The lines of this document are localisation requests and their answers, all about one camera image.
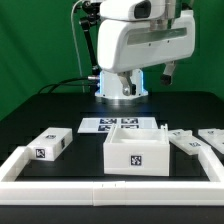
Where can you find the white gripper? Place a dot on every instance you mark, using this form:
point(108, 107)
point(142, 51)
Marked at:
point(124, 46)

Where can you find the white cabinet door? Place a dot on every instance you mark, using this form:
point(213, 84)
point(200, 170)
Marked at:
point(215, 137)
point(185, 141)

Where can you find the white cabinet body box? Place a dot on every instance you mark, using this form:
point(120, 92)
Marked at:
point(137, 151)

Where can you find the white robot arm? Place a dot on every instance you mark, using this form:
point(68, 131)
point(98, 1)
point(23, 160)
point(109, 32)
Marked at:
point(160, 14)

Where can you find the white cabinet top block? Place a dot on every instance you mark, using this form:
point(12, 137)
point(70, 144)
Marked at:
point(50, 144)

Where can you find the white U-shaped fence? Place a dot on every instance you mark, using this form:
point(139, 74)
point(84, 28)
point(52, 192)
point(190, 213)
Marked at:
point(203, 193)

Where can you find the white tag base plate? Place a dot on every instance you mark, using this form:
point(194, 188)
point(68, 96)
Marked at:
point(103, 125)

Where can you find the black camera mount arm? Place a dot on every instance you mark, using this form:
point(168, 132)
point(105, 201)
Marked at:
point(89, 20)

